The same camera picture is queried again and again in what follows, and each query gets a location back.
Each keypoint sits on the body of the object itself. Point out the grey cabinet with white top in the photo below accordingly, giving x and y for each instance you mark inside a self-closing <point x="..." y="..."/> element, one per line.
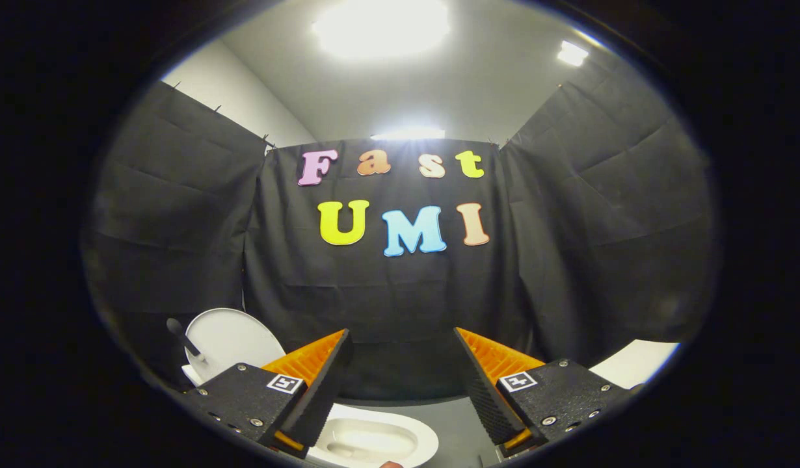
<point x="634" y="364"/>

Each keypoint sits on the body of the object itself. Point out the large ceiling light panel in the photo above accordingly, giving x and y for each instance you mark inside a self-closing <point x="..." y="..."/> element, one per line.
<point x="380" y="26"/>

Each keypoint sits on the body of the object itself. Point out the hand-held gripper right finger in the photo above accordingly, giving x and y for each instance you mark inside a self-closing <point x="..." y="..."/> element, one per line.
<point x="478" y="390"/>

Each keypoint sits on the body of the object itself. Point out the white toilet bowl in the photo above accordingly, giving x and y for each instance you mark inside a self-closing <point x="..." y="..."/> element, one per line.
<point x="374" y="435"/>

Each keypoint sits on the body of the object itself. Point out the white toilet lid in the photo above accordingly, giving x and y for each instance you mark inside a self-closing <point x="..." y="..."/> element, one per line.
<point x="237" y="338"/>

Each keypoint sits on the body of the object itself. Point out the black backdrop cloth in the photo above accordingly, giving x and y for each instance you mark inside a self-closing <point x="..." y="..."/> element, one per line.
<point x="387" y="299"/>

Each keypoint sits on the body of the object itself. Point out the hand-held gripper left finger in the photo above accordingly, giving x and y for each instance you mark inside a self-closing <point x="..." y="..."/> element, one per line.
<point x="325" y="387"/>

